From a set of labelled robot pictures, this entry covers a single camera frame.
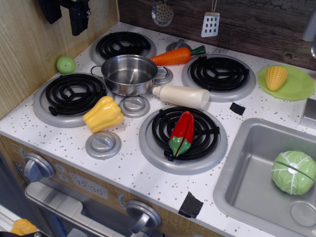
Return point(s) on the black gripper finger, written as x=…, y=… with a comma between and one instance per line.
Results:
x=79, y=16
x=51, y=10

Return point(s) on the red toy pepper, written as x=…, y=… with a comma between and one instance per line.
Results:
x=182, y=135

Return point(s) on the yellow toy bell pepper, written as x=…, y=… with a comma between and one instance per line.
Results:
x=105, y=113

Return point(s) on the green toy apple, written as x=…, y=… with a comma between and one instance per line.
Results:
x=66, y=65

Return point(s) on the hanging silver strainer ladle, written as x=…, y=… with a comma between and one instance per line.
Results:
x=162, y=13

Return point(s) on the front left black burner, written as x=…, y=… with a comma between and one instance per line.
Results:
x=62, y=101

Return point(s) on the silver stovetop knob back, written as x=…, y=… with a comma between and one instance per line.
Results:
x=176, y=45

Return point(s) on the silver stovetop knob behind pot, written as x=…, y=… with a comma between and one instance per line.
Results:
x=163, y=77

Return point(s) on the silver stovetop knob middle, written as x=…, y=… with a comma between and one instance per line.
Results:
x=134, y=107

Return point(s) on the orange toy carrot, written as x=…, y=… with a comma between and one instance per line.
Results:
x=177, y=56

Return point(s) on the hanging silver slotted spatula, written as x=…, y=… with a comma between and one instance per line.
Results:
x=211, y=21

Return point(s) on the silver stovetop knob front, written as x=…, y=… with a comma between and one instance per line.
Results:
x=103, y=145

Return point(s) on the white toy bottle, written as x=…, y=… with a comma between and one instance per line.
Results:
x=190, y=97

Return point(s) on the left silver oven dial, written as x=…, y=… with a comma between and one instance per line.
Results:
x=37, y=168

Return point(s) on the silver oven dial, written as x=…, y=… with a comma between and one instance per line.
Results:
x=142, y=216
x=37, y=168

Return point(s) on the black tape piece small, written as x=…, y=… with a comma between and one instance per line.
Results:
x=237, y=109

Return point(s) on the front right black burner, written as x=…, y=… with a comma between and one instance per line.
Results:
x=207, y=149

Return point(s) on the yellow toy corn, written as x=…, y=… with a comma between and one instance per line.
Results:
x=275, y=77

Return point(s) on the right silver oven dial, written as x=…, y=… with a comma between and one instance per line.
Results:
x=142, y=216

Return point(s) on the yellow object bottom left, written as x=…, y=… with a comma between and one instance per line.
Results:
x=23, y=227

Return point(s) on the black tape piece front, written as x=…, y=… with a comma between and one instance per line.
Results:
x=191, y=206

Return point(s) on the green plastic plate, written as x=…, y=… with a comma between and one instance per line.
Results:
x=298, y=84

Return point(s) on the silver faucet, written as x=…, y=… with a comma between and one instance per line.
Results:
x=309, y=32

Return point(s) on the grey toy sink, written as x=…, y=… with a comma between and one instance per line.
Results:
x=245, y=189

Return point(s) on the green toy cabbage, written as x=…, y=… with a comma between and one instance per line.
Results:
x=294, y=172

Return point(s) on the steel pot with handles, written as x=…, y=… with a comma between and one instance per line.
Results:
x=127, y=75

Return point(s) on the silver oven door handle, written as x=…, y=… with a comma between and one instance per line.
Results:
x=90, y=217

